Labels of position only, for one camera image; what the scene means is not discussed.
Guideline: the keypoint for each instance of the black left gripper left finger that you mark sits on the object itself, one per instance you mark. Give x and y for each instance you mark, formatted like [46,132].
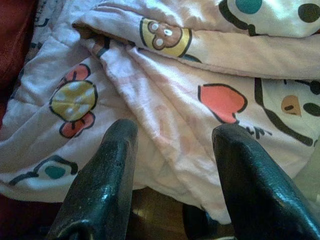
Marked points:
[100,195]

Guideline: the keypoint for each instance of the red cushioned chair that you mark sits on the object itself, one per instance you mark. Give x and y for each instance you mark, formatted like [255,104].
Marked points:
[12,50]

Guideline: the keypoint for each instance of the pink cartoon print quilt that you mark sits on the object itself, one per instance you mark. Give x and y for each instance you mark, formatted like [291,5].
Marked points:
[162,100]

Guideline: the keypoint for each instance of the grey floral bed sheet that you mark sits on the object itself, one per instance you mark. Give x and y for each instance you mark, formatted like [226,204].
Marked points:
[313,175]

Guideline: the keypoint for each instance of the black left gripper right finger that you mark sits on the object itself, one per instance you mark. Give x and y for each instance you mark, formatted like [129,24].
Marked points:
[255,195]

